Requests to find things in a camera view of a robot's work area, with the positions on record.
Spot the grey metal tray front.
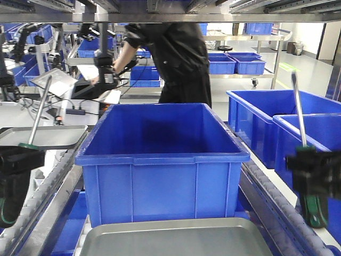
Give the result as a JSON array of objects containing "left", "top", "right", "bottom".
[{"left": 79, "top": 218, "right": 272, "bottom": 255}]

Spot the green-handled screwdriver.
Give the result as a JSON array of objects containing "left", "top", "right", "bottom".
[
  {"left": 1, "top": 76, "right": 52, "bottom": 228},
  {"left": 291, "top": 71, "right": 328, "bottom": 228}
]

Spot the grey metal tray left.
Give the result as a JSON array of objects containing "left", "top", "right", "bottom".
[{"left": 1, "top": 125, "right": 88, "bottom": 150}]

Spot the person in black clothes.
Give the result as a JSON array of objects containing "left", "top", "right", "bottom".
[{"left": 112, "top": 22, "right": 212, "bottom": 107}]

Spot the blue bin centre shelf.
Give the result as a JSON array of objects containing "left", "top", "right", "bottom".
[{"left": 75, "top": 103, "right": 250, "bottom": 227}]

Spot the steel shelf rack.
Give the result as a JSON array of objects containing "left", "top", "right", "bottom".
[{"left": 0, "top": 0, "right": 341, "bottom": 256}]

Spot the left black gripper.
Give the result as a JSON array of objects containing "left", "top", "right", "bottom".
[{"left": 1, "top": 146, "right": 45, "bottom": 184}]

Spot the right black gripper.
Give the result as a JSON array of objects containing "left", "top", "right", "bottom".
[{"left": 286, "top": 150, "right": 340, "bottom": 198}]

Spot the blue bin right back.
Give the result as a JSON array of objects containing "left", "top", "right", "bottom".
[{"left": 227, "top": 90, "right": 340, "bottom": 169}]

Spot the grey metal tray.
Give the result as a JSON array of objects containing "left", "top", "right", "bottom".
[
  {"left": 79, "top": 218, "right": 272, "bottom": 255},
  {"left": 1, "top": 125, "right": 88, "bottom": 150}
]

